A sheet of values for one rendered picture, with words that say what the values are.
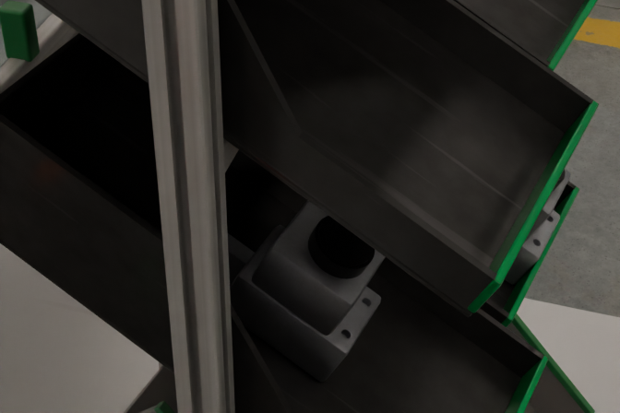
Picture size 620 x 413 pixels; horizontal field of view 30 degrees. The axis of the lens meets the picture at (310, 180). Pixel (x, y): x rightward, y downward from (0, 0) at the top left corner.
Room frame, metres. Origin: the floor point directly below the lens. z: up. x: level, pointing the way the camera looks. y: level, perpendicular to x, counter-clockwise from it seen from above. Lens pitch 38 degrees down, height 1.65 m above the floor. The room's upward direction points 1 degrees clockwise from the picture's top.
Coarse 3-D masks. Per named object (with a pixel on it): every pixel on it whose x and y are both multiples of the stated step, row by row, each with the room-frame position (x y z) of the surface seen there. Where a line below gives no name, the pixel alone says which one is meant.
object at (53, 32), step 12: (48, 24) 0.58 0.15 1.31; (60, 24) 0.58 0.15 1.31; (48, 36) 0.57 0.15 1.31; (60, 36) 0.58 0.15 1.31; (48, 48) 0.56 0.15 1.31; (12, 60) 0.54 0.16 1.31; (24, 60) 0.54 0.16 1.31; (36, 60) 0.55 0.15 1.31; (0, 72) 0.53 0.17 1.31; (12, 72) 0.53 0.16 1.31; (24, 72) 0.54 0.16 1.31; (0, 84) 0.52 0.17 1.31; (12, 84) 0.52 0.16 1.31; (228, 144) 0.36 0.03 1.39; (228, 156) 0.36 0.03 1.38
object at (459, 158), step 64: (64, 0) 0.38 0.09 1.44; (128, 0) 0.37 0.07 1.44; (256, 0) 0.43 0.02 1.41; (320, 0) 0.45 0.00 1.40; (384, 0) 0.46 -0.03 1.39; (448, 0) 0.45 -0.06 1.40; (128, 64) 0.37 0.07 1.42; (256, 64) 0.35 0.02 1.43; (320, 64) 0.41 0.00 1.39; (384, 64) 0.42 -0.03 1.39; (448, 64) 0.44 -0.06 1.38; (512, 64) 0.44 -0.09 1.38; (256, 128) 0.35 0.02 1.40; (320, 128) 0.37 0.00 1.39; (384, 128) 0.39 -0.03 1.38; (448, 128) 0.40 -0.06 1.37; (512, 128) 0.41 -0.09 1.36; (576, 128) 0.40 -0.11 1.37; (320, 192) 0.34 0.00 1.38; (384, 192) 0.33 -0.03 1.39; (448, 192) 0.36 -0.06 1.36; (512, 192) 0.38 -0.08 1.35; (448, 256) 0.31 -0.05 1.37; (512, 256) 0.32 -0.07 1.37
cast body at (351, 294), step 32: (320, 224) 0.41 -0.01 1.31; (256, 256) 0.42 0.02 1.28; (288, 256) 0.39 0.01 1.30; (320, 256) 0.39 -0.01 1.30; (352, 256) 0.39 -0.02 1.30; (384, 256) 0.41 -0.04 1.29; (256, 288) 0.40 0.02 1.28; (288, 288) 0.39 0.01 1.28; (320, 288) 0.38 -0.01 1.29; (352, 288) 0.39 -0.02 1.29; (256, 320) 0.40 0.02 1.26; (288, 320) 0.39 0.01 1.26; (320, 320) 0.38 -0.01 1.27; (352, 320) 0.40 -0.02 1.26; (288, 352) 0.39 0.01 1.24; (320, 352) 0.38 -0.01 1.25
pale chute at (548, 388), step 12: (516, 324) 0.58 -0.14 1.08; (528, 336) 0.57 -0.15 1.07; (540, 348) 0.57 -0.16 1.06; (552, 360) 0.57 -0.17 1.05; (552, 372) 0.56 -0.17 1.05; (564, 372) 0.56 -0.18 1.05; (540, 384) 0.57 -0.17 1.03; (552, 384) 0.56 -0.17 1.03; (564, 384) 0.56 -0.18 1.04; (540, 396) 0.56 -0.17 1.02; (552, 396) 0.56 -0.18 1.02; (564, 396) 0.56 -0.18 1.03; (576, 396) 0.55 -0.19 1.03; (528, 408) 0.56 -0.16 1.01; (540, 408) 0.56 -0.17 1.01; (552, 408) 0.56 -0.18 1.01; (564, 408) 0.56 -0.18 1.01; (576, 408) 0.55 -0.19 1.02; (588, 408) 0.55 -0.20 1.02
